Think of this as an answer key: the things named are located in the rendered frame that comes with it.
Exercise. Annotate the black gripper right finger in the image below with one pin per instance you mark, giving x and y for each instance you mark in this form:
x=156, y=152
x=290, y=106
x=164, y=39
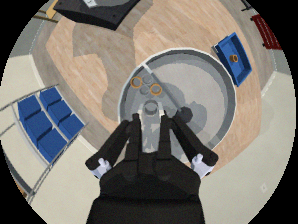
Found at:
x=202, y=159

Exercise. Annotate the blue crate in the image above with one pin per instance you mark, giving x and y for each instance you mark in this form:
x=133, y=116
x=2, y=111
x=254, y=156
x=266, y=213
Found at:
x=242, y=68

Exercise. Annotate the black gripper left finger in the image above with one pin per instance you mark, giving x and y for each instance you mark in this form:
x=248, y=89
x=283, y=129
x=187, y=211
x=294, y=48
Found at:
x=104, y=159

